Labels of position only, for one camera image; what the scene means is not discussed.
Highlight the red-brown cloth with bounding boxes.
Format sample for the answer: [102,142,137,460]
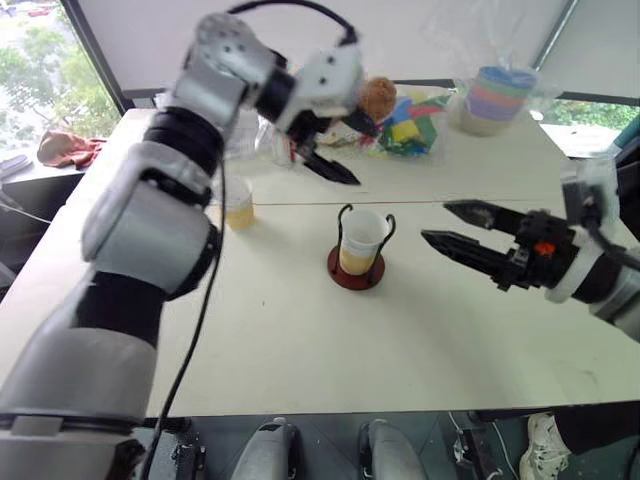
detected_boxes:
[37,129,109,171]

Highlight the black left wrist cable loop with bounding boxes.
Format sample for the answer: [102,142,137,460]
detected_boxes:
[227,0,362,49]

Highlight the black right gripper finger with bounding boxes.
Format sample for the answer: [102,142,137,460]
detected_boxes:
[420,229,512,280]
[442,199,527,232]

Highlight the black trouser leg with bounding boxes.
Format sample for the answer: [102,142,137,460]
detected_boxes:
[548,399,640,457]

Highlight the white sneaker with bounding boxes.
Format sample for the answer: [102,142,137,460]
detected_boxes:
[518,412,572,480]

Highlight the stack of colourful cups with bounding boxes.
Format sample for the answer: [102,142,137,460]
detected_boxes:
[459,65,539,138]

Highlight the white and yellow paper cup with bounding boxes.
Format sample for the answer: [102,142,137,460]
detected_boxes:
[219,174,257,232]

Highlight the brown fuzzy ball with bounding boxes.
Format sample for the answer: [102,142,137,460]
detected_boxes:
[360,76,398,121]

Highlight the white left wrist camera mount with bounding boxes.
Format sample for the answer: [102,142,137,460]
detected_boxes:
[277,47,366,136]

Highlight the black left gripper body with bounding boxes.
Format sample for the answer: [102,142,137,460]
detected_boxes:
[285,105,362,162]

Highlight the clear plastic bag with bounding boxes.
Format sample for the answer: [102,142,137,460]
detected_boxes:
[424,0,564,144]

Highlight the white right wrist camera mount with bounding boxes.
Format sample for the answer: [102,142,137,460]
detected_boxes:
[544,158,624,305]

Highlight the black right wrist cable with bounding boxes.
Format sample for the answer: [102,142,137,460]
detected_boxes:
[583,214,640,274]

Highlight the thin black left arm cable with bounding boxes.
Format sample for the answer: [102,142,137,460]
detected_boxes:
[143,149,230,480]

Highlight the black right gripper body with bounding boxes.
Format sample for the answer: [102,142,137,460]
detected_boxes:
[494,209,585,294]

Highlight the bag of colourful blocks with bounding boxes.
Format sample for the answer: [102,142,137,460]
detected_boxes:
[254,82,452,162]

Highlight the grey robot leg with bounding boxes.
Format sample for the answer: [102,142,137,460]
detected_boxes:
[231,416,302,480]
[358,418,427,480]

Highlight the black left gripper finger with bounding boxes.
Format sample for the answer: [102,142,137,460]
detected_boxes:
[299,151,362,186]
[343,108,377,138]

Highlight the wire cup holder, red-brown base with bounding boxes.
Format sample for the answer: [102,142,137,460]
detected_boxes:
[327,202,398,292]

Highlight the plastic cup with yellow liquid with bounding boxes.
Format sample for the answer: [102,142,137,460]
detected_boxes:
[338,209,389,276]

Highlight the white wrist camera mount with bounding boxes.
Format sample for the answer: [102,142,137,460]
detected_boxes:
[544,158,624,305]
[277,47,366,136]

